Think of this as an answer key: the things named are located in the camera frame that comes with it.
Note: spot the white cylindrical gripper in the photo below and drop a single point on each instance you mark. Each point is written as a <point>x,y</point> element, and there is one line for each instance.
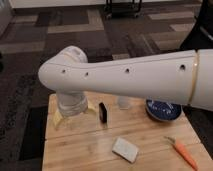
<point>70,105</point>

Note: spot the white rectangular sponge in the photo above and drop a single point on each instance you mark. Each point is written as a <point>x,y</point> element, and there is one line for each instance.
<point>125,149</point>

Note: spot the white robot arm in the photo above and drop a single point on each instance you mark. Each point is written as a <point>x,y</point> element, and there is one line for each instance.
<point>184,77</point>

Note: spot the small black block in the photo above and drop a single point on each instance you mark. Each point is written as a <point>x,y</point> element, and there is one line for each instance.
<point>102,113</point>

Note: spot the white plastic cup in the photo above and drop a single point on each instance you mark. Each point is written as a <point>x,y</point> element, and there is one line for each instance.
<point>123,102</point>

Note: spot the blue patterned plate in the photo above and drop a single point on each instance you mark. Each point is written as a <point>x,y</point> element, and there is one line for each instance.
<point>163,111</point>

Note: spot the orange carrot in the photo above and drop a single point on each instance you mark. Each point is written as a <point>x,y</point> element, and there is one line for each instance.
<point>181,149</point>

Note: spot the black office chair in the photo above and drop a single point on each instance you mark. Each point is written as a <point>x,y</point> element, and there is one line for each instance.
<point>201,35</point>

